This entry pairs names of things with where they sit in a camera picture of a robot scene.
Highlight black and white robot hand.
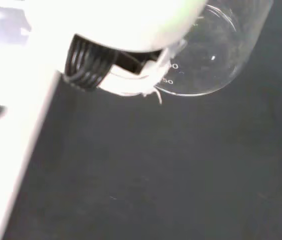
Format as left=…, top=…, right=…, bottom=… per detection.
left=25, top=0, right=210, bottom=99

